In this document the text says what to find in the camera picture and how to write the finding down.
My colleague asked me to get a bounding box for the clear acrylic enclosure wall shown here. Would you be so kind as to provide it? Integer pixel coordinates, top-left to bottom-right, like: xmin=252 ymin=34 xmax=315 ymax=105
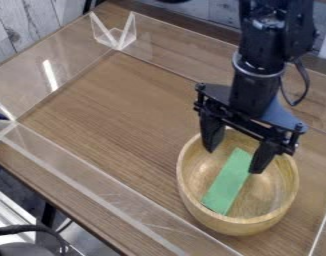
xmin=0 ymin=5 xmax=326 ymax=256

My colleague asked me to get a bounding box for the green rectangular block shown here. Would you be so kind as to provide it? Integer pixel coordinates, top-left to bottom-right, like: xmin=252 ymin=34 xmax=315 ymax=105
xmin=201 ymin=148 xmax=251 ymax=215

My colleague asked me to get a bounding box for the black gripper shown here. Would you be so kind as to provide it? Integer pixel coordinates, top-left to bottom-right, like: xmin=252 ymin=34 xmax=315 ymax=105
xmin=193 ymin=52 xmax=309 ymax=174

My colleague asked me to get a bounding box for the brown wooden bowl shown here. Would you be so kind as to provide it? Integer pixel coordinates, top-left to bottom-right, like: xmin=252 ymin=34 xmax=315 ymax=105
xmin=176 ymin=129 xmax=299 ymax=236

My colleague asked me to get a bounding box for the black table leg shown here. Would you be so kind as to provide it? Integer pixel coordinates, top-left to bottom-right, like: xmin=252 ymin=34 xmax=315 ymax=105
xmin=41 ymin=203 xmax=55 ymax=228

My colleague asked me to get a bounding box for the black cable lower left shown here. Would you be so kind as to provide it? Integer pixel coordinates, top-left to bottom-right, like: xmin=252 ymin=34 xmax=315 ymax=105
xmin=0 ymin=223 xmax=66 ymax=256

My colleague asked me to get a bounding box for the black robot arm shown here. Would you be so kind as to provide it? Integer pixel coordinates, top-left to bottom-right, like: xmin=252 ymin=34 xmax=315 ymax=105
xmin=193 ymin=0 xmax=316 ymax=174

